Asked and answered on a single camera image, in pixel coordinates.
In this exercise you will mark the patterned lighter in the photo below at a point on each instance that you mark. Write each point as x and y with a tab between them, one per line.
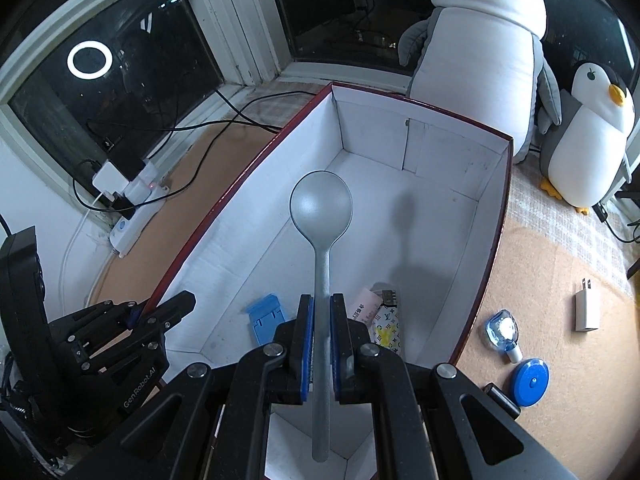
386	330

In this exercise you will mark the black cylinder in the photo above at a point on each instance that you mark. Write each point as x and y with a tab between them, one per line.
500	400

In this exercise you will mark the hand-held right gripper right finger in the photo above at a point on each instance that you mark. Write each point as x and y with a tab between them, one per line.
339	345

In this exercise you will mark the small penguin plush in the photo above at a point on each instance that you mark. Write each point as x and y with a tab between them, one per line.
590	145

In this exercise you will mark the grey plastic spoon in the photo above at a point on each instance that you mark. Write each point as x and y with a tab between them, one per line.
320	205

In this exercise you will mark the red cardboard box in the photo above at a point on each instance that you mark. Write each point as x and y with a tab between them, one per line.
425	185

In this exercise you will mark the white power strip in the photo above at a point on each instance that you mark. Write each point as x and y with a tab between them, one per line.
132	222

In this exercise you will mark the large penguin plush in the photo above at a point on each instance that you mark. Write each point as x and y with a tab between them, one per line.
480	60

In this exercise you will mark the white wall charger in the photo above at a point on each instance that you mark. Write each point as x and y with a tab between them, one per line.
587	310

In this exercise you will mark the black power adapter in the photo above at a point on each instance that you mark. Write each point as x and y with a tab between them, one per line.
127	165

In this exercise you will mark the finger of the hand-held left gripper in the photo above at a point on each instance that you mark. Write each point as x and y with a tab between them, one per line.
100	317
172	307

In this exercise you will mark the small clear blue bottle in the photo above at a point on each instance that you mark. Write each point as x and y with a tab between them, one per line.
502	332

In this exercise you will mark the blue folding phone stand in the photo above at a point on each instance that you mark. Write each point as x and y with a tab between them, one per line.
265	317

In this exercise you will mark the white power adapter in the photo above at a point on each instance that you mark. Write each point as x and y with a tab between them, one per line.
112	177

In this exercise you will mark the white window frame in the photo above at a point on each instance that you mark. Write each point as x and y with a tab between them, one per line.
235	25

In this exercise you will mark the blue round tape measure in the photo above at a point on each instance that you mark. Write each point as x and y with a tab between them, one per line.
530	382

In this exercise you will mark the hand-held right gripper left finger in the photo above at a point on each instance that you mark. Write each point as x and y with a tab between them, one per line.
307	345

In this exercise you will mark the pink cosmetic tube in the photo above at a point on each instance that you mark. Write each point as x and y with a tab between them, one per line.
364	307

